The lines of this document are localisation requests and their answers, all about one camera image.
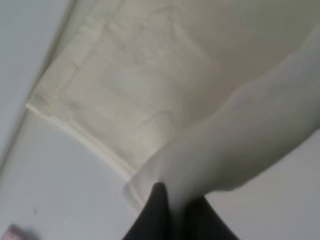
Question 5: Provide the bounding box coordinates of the pink towel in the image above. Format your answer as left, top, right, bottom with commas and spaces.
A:
1, 224, 33, 240

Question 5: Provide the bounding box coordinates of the cream white towel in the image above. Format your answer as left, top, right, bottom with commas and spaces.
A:
24, 0, 320, 221

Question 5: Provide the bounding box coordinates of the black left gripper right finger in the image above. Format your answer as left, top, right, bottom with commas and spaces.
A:
183, 197, 239, 240

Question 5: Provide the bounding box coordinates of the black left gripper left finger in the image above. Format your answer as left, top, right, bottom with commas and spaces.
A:
124, 182, 171, 240

